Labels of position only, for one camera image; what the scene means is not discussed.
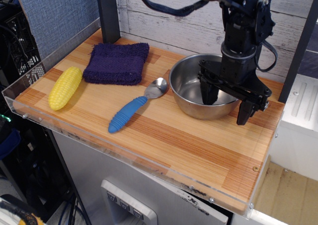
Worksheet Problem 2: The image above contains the yellow toy corn cob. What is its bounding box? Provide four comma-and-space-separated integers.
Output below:
48, 67, 82, 111

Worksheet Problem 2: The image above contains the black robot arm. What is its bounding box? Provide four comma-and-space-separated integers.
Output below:
198, 0, 277, 125

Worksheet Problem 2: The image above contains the blue handled metal spoon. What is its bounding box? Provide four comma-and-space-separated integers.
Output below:
108, 77, 168, 133

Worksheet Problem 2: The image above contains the toy fridge dispenser panel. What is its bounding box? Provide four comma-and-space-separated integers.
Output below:
101, 179, 158, 225

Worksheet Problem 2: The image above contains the stainless steel bowl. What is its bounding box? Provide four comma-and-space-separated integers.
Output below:
169, 54, 241, 120

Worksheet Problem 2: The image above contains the clear acrylic table guard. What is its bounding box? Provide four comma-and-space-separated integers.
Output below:
5, 31, 282, 225

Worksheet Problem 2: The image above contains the dark vertical post left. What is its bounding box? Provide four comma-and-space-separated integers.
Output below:
97, 0, 121, 43

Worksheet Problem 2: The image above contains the dark vertical post right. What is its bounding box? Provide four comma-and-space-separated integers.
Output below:
278, 0, 318, 103

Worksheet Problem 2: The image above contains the purple folded towel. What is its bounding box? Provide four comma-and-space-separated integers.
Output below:
83, 43, 150, 85

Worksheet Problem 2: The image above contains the yellow object bottom left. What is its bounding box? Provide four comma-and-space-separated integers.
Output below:
0, 201, 45, 225

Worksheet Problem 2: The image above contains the white toy sink counter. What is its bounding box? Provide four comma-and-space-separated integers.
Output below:
269, 75, 318, 180

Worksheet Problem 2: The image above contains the black plastic crate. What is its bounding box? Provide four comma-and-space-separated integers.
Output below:
0, 11, 40, 75

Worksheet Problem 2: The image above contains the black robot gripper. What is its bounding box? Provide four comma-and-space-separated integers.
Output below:
198, 40, 272, 125

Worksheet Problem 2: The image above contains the dark vertical post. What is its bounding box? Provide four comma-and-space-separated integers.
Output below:
278, 0, 318, 103
97, 0, 121, 43

